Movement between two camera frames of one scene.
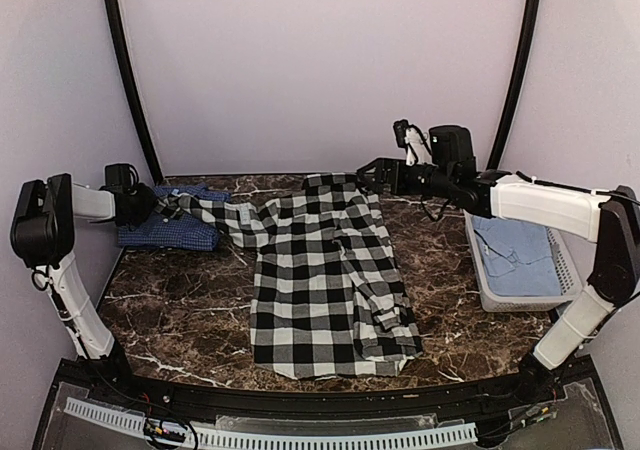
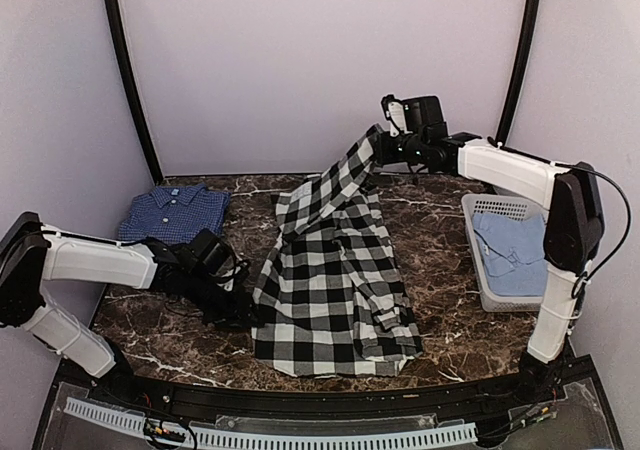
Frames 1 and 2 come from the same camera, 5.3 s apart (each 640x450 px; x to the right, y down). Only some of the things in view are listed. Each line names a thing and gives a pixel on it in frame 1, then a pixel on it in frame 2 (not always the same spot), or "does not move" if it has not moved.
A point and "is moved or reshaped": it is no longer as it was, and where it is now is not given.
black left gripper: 150,199 to 235,313
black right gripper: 385,169 to 384,156
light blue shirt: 517,258 does not move
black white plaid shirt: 326,300 is moved or reshaped
